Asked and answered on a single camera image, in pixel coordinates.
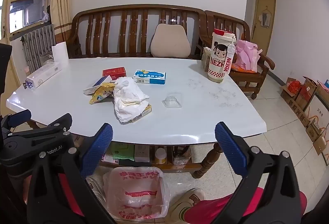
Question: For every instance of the grey radiator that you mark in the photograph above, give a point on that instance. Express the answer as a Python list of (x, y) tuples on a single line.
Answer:
[(38, 41)]

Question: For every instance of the hanger with cloth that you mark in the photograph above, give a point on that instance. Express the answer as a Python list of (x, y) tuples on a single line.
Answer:
[(266, 19)]

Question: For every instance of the small white blue box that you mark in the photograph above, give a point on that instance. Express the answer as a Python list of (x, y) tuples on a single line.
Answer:
[(93, 87)]

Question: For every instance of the white red printed plastic bag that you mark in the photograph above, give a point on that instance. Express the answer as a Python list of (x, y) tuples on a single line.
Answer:
[(136, 188)]

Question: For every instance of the clear plastic box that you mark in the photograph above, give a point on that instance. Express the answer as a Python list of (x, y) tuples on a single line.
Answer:
[(181, 155)]

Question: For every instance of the white shoe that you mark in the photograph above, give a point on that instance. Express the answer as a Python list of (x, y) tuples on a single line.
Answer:
[(96, 189), (185, 200)]

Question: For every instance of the cardboard box red label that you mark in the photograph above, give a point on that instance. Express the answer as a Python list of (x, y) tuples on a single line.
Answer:
[(307, 95)]

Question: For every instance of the wooden armchair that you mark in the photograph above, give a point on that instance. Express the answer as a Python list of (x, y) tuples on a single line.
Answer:
[(257, 80)]

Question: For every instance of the clear plastic container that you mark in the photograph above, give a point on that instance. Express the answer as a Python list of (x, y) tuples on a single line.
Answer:
[(172, 101)]

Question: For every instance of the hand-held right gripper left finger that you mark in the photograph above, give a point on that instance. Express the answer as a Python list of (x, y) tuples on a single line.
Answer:
[(99, 148)]

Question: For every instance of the long white box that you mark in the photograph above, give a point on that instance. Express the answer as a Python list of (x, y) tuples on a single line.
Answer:
[(43, 73)]

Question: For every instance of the beige box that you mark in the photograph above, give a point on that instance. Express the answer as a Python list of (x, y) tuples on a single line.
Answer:
[(205, 59)]

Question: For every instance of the flat yellow box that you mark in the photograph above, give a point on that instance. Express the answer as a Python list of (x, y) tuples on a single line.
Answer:
[(145, 110)]

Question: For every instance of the orange cloth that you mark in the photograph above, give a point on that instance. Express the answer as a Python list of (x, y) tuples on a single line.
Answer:
[(240, 68)]

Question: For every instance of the large cardboard box orange print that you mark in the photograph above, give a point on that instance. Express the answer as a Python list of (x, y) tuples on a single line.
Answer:
[(318, 110)]

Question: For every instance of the cartoon printed tumbler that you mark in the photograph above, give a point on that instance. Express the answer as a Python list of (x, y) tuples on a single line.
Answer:
[(218, 64)]

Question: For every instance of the white cardboard box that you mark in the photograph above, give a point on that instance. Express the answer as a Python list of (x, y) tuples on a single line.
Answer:
[(142, 153)]

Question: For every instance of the wooden sofa bench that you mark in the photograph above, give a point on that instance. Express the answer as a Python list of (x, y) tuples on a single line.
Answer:
[(138, 7)]

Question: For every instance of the crumpled white tissue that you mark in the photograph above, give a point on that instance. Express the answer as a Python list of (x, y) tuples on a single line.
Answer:
[(128, 100)]

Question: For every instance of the pink plastic bag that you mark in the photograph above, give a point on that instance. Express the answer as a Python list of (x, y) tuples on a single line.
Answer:
[(246, 56)]

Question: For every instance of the blue white medicine box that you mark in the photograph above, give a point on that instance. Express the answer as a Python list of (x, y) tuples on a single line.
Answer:
[(149, 76)]

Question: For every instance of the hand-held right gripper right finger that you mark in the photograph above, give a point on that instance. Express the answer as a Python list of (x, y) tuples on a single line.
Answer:
[(230, 146)]

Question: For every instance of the open cardboard box red contents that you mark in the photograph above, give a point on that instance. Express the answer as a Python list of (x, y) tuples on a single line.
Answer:
[(287, 96)]

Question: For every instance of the yellow snack wrapper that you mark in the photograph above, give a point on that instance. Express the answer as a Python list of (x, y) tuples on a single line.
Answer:
[(101, 94)]

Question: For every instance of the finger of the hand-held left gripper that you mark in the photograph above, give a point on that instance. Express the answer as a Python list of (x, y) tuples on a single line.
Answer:
[(57, 125), (19, 118)]

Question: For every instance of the beige cushion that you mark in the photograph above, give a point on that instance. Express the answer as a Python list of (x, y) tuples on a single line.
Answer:
[(169, 41)]

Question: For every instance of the small purple foil packet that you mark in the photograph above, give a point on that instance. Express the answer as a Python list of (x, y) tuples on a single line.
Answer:
[(27, 84)]

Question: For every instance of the green packet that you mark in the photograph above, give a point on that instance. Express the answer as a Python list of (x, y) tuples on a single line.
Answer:
[(120, 152)]

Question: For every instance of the white bottle yellow label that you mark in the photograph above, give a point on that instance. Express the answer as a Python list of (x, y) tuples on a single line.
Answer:
[(160, 155)]

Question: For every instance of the yellow door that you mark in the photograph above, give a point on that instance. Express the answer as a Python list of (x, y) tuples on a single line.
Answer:
[(261, 36)]

